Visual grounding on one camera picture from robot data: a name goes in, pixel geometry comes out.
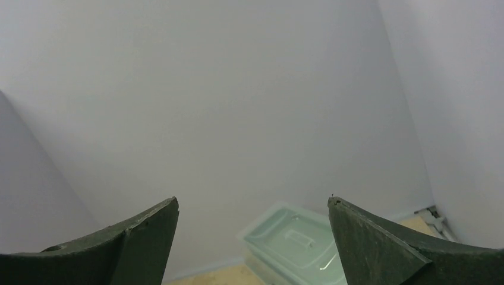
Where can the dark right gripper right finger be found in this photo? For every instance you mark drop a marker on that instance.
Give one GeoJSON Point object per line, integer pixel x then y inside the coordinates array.
{"type": "Point", "coordinates": [374, 250]}

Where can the translucent green plastic toolbox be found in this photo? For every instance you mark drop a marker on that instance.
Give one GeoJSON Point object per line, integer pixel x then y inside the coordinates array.
{"type": "Point", "coordinates": [291, 245]}

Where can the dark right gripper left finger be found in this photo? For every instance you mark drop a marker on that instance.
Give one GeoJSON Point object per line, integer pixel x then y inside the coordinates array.
{"type": "Point", "coordinates": [133, 251]}

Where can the aluminium frame rail right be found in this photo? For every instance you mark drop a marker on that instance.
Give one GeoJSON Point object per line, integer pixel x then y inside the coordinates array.
{"type": "Point", "coordinates": [437, 223]}

